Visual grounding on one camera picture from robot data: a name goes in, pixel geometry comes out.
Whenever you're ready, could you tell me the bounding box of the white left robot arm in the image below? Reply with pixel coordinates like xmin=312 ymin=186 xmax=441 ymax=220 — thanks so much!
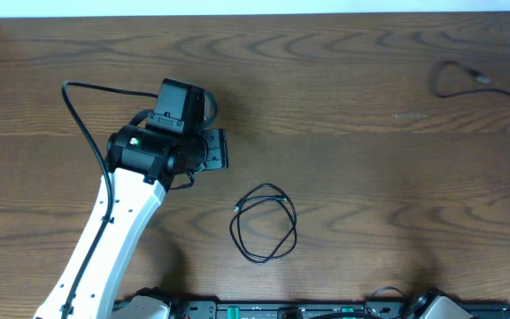
xmin=35 ymin=125 xmax=228 ymax=319

